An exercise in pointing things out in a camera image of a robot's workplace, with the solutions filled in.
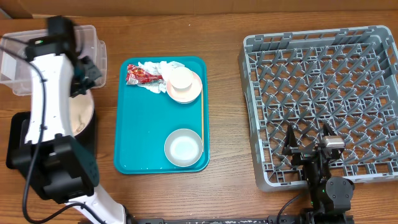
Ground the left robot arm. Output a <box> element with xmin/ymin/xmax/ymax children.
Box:
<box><xmin>8</xmin><ymin>16</ymin><xmax>134</xmax><ymax>223</ymax></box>

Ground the wooden chopstick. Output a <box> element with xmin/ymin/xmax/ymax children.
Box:
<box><xmin>201</xmin><ymin>88</ymin><xmax>205</xmax><ymax>147</ymax></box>

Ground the white tissue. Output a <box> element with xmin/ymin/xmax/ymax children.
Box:
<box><xmin>138</xmin><ymin>61</ymin><xmax>185</xmax><ymax>93</ymax></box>

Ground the grey dishwasher rack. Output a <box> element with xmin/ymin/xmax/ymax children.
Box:
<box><xmin>238</xmin><ymin>26</ymin><xmax>397</xmax><ymax>192</ymax></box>

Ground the grey bowl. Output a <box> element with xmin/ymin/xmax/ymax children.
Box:
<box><xmin>164</xmin><ymin>128</ymin><xmax>204</xmax><ymax>167</ymax></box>

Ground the clear plastic waste bin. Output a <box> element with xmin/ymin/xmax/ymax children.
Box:
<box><xmin>1</xmin><ymin>25</ymin><xmax>107</xmax><ymax>96</ymax></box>

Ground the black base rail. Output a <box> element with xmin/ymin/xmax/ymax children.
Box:
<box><xmin>132</xmin><ymin>215</ymin><xmax>354</xmax><ymax>224</ymax></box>

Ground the small pink saucer plate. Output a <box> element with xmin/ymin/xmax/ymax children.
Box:
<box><xmin>166</xmin><ymin>71</ymin><xmax>203</xmax><ymax>104</ymax></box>

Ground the large white plate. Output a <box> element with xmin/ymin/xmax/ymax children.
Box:
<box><xmin>69</xmin><ymin>90</ymin><xmax>94</xmax><ymax>136</ymax></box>

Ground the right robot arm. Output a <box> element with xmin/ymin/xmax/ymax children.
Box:
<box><xmin>276</xmin><ymin>124</ymin><xmax>354</xmax><ymax>223</ymax></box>

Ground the black food waste tray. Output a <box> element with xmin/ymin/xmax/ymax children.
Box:
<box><xmin>6</xmin><ymin>111</ymin><xmax>98</xmax><ymax>169</ymax></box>

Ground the teal serving tray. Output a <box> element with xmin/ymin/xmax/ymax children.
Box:
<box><xmin>114</xmin><ymin>56</ymin><xmax>210</xmax><ymax>174</ymax></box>

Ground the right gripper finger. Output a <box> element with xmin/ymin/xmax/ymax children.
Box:
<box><xmin>282</xmin><ymin>124</ymin><xmax>299</xmax><ymax>156</ymax></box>
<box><xmin>323</xmin><ymin>123</ymin><xmax>336</xmax><ymax>136</ymax></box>

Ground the white cup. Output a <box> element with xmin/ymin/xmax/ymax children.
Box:
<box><xmin>169</xmin><ymin>67</ymin><xmax>193</xmax><ymax>91</ymax></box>

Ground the red snack wrapper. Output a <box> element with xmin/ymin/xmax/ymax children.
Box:
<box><xmin>126</xmin><ymin>64</ymin><xmax>164</xmax><ymax>85</ymax></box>

